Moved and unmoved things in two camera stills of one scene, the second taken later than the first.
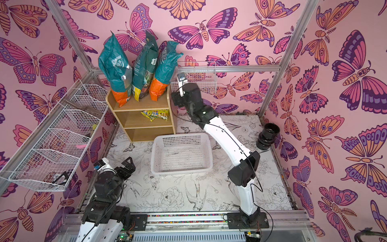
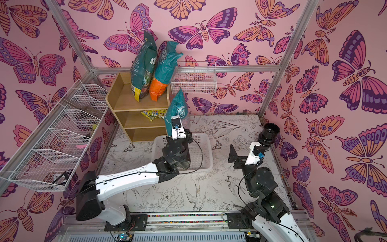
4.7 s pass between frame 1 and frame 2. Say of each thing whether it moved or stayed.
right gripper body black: moved
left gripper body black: moved
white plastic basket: stayed
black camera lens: stayed
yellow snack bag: stayed
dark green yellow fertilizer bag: stayed
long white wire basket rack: stayed
